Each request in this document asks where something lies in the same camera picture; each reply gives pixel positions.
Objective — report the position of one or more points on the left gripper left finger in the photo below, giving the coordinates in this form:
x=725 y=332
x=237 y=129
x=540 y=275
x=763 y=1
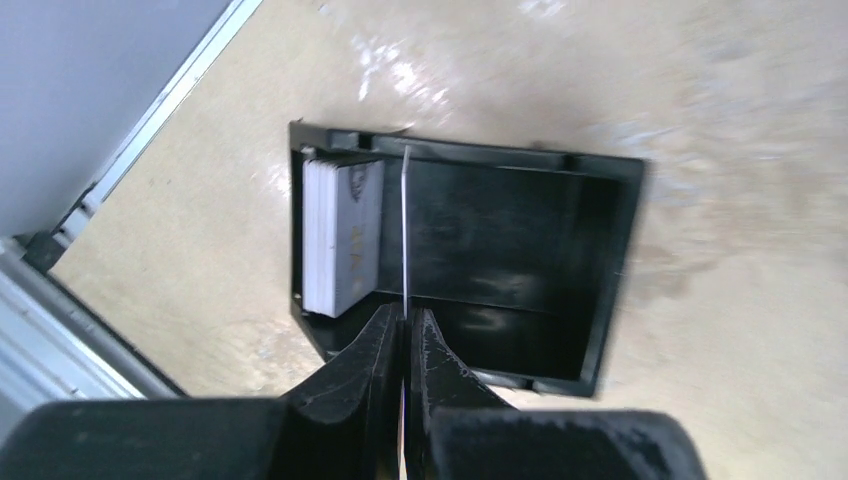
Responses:
x=339 y=423

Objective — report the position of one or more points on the stack of white cards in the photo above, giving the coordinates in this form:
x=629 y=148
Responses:
x=342 y=221

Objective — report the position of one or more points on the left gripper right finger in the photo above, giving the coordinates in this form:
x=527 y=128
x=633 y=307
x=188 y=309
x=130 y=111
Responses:
x=458 y=428

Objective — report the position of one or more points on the black card tray box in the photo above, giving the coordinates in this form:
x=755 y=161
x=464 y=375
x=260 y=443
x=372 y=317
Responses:
x=518 y=252

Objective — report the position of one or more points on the black aluminium mounting rail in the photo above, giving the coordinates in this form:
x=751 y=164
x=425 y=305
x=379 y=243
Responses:
x=85 y=87

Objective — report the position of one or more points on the thin white credit card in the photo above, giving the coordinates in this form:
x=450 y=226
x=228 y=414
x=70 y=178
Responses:
x=405 y=234

